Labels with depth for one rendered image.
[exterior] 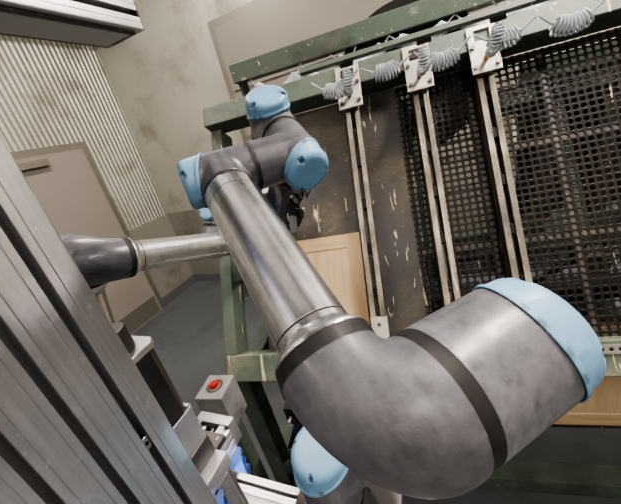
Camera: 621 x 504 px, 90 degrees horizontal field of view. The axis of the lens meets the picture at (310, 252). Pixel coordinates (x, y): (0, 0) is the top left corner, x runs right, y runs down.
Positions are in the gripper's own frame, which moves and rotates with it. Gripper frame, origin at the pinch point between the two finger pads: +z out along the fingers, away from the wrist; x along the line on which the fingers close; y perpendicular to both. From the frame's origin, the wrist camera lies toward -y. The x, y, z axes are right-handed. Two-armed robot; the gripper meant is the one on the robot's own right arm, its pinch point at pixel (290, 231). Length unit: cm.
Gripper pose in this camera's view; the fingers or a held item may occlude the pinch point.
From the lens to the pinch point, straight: 79.9
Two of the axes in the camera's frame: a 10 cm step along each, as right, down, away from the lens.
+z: 0.9, 5.5, 8.3
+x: -9.1, -3.0, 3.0
